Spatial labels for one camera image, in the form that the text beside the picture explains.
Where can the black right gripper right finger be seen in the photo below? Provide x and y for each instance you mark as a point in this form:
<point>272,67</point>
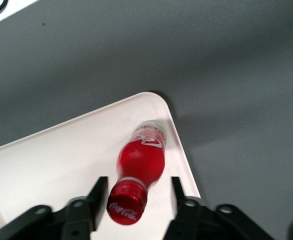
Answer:
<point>199,222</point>

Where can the beige plastic tray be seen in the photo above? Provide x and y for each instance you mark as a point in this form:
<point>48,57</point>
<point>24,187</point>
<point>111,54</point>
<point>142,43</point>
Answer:
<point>61,155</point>

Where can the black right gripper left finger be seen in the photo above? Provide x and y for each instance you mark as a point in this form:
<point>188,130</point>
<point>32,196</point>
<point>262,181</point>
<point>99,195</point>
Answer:
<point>71,220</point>

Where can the red coke bottle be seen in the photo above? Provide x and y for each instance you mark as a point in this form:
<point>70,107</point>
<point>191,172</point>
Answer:
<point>141,160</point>

